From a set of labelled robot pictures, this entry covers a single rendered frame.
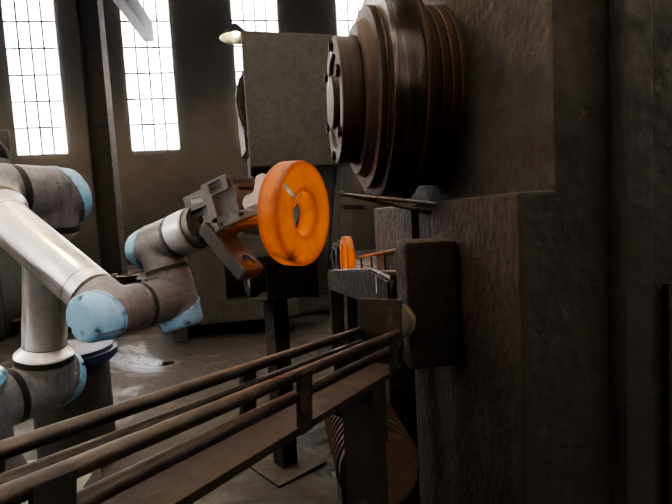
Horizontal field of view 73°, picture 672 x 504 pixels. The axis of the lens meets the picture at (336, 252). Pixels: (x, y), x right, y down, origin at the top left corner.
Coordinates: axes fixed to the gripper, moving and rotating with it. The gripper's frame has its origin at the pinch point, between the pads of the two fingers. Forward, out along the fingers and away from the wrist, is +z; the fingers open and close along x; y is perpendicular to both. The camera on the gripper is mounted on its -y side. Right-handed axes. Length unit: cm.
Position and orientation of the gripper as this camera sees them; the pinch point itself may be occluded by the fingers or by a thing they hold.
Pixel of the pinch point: (295, 200)
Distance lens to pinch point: 68.7
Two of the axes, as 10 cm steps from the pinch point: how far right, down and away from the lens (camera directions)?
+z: 8.4, -2.7, -4.7
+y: -2.8, -9.6, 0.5
